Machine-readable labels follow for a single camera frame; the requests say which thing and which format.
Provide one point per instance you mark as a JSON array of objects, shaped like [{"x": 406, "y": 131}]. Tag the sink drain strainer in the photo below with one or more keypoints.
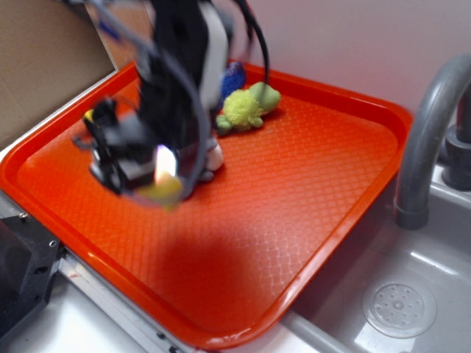
[{"x": 399, "y": 307}]

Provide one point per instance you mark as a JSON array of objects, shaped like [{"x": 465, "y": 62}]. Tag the brown cardboard box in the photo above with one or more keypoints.
[{"x": 51, "y": 52}]

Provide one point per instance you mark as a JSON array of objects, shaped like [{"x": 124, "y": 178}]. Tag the grey plush bunny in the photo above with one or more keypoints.
[{"x": 214, "y": 160}]

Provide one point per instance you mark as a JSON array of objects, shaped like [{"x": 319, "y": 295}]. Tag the blue sponge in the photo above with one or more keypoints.
[{"x": 233, "y": 79}]

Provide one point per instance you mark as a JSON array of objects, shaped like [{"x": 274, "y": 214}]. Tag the yellow green sponge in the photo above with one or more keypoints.
[{"x": 166, "y": 191}]

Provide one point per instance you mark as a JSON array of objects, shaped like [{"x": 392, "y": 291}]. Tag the grey sink basin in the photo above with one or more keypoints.
[{"x": 328, "y": 314}]

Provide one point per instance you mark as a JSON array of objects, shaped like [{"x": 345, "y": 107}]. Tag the red plastic tray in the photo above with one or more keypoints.
[{"x": 224, "y": 266}]

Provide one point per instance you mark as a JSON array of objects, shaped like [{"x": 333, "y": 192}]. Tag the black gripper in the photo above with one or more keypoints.
[{"x": 125, "y": 154}]

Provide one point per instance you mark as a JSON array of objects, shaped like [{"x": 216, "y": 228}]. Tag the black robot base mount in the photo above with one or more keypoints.
[{"x": 30, "y": 254}]

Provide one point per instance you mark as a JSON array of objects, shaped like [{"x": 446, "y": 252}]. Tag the green plush turtle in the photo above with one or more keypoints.
[{"x": 244, "y": 109}]

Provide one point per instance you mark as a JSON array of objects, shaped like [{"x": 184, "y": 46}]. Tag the grey faucet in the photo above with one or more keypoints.
[{"x": 440, "y": 130}]

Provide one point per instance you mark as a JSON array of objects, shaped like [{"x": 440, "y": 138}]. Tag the black white robot arm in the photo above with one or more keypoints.
[{"x": 168, "y": 141}]

